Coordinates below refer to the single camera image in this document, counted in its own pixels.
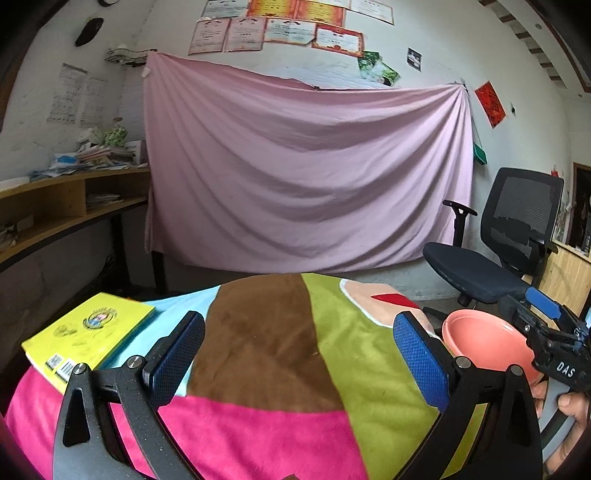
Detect wooden desk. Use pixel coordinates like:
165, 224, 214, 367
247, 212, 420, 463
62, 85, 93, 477
538, 242, 591, 315

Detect black office chair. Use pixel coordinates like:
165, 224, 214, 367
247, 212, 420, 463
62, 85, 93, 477
423, 168, 564, 307

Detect red wall paper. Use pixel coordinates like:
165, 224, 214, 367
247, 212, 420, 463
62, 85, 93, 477
475, 81, 506, 128

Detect pink hanging sheet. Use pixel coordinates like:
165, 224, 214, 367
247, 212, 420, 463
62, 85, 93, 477
143, 53, 474, 273

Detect yellow book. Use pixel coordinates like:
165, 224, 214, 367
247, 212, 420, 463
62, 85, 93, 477
22, 293, 154, 394

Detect multicolour patchwork blanket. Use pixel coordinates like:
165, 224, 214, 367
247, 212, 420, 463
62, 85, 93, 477
4, 272, 491, 480

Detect wooden shelf unit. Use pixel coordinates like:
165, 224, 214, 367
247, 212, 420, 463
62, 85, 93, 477
1, 168, 150, 270

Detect wall certificates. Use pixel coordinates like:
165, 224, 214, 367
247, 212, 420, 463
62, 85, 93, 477
188, 1, 394, 58

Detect coral pink bowl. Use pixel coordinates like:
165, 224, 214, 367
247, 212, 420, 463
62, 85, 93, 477
442, 309, 543, 385

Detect person's right hand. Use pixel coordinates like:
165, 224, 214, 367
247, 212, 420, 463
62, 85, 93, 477
531, 380, 590, 476

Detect black white photo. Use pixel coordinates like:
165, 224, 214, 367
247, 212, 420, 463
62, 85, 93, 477
407, 48, 422, 71

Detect green photo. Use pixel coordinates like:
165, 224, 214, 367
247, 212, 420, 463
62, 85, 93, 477
358, 51, 400, 87

